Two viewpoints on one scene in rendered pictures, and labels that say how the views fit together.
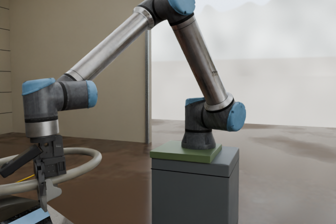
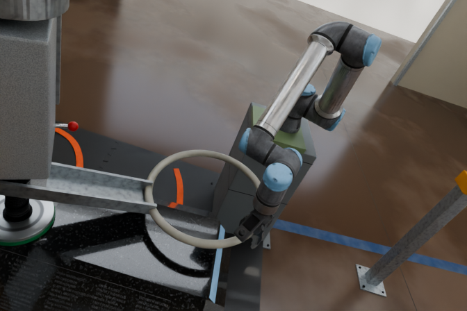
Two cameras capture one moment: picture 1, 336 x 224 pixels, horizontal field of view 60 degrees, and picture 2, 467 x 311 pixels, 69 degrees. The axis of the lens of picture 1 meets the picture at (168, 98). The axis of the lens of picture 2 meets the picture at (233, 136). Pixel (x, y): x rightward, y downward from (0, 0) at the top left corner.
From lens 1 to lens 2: 123 cm
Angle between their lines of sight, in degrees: 44
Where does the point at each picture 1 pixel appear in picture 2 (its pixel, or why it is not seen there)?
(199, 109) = (306, 104)
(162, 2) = (354, 48)
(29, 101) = (276, 196)
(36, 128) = (272, 210)
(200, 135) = (295, 121)
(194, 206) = not seen: hidden behind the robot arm
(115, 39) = (304, 85)
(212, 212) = not seen: hidden behind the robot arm
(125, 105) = not seen: outside the picture
